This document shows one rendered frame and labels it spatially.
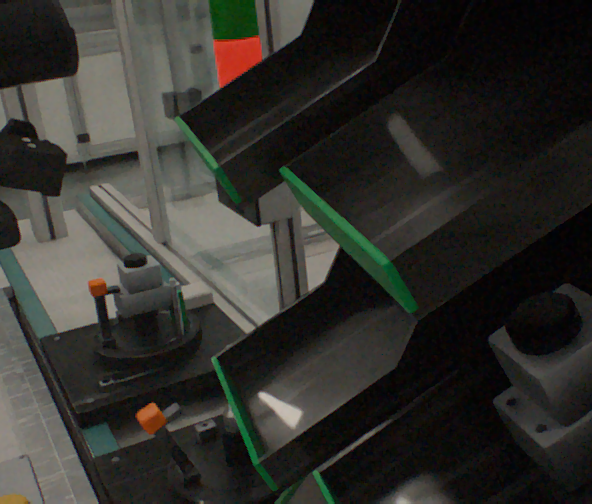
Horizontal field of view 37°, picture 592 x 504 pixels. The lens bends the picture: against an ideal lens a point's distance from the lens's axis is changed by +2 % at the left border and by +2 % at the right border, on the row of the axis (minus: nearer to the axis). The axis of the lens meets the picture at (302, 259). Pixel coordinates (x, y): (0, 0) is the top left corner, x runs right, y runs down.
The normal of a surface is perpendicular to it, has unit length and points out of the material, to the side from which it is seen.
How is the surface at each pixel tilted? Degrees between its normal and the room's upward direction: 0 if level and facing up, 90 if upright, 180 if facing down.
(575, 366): 89
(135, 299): 90
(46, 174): 92
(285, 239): 90
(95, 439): 0
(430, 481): 25
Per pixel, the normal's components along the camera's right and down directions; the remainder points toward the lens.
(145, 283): 0.44, 0.29
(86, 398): -0.10, -0.93
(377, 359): -0.49, -0.76
